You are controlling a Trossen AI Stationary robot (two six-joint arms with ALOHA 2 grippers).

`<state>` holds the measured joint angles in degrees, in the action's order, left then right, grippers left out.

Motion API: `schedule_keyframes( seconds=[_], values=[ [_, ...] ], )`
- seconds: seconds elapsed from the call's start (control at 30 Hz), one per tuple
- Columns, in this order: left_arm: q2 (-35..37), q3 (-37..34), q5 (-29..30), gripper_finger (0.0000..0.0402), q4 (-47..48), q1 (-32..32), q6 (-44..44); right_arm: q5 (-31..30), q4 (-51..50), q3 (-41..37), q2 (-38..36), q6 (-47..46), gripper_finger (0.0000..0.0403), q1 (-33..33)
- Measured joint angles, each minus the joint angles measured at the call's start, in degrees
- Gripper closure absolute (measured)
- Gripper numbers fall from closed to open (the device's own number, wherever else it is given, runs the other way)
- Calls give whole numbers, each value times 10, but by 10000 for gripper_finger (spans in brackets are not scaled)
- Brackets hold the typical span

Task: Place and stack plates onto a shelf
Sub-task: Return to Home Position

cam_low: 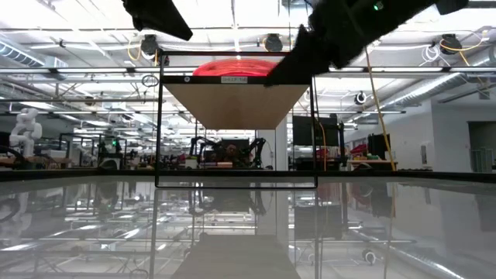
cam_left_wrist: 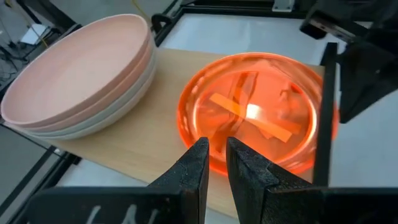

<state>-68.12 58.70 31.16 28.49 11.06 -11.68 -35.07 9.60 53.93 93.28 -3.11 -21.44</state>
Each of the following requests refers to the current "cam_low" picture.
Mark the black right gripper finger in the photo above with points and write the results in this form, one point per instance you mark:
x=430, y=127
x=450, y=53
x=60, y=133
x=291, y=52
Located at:
x=298, y=64

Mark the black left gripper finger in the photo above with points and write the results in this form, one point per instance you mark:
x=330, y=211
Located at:
x=159, y=19

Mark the small magenta bowl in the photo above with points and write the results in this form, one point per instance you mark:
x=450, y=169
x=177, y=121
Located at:
x=232, y=73

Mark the black background robot arm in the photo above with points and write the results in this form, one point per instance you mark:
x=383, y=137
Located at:
x=197, y=145
x=259, y=147

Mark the large black monitor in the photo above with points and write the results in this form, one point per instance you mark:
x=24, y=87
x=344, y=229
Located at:
x=314, y=131

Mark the red box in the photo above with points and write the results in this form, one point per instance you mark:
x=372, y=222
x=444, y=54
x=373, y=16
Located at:
x=358, y=149

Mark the person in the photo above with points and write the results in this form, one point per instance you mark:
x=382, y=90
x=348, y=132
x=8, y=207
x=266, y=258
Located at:
x=231, y=151

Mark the black framed robot workstation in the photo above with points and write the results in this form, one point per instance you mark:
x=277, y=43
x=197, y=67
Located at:
x=110, y=155

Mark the wooden shelf with black frame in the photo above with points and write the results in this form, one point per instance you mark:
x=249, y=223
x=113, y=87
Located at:
x=236, y=104

